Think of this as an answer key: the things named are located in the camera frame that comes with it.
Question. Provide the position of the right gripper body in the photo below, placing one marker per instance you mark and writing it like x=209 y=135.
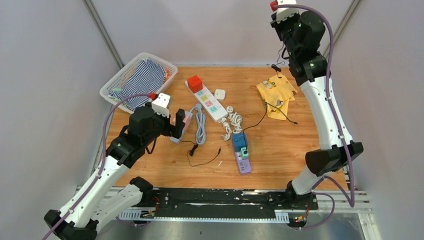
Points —
x=285 y=27

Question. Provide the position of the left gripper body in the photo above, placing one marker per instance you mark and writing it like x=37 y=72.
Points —
x=166 y=128

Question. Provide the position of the pink cube socket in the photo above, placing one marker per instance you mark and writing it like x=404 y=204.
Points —
x=187 y=119

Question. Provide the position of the white colourful power strip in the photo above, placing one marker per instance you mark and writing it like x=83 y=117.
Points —
x=209 y=103

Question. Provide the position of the red cube socket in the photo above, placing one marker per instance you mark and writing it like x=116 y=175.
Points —
x=195 y=84

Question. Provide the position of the white square adapter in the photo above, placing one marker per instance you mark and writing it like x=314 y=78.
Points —
x=220 y=94

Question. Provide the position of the blue cube socket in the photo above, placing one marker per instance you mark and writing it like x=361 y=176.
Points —
x=239 y=141

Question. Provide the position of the teal charger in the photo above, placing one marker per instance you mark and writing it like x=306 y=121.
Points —
x=244 y=154

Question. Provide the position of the purple power bank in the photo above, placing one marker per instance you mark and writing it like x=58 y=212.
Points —
x=243 y=165

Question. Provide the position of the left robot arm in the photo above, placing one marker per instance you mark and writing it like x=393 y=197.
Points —
x=85 y=215

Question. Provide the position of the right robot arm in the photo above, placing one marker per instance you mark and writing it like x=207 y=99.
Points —
x=301 y=34

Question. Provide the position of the white plastic basket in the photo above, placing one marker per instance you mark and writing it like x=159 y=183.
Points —
x=120 y=78

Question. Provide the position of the striped cloth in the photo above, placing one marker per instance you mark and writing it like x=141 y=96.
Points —
x=148 y=77

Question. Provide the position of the yellow cloth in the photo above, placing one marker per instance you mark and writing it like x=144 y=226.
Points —
x=277 y=92

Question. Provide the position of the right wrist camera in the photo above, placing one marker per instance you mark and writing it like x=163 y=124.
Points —
x=283 y=13

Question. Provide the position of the white adapter with coiled cable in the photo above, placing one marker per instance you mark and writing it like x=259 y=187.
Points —
x=235 y=120

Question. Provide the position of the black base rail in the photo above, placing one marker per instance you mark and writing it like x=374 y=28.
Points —
x=230 y=205

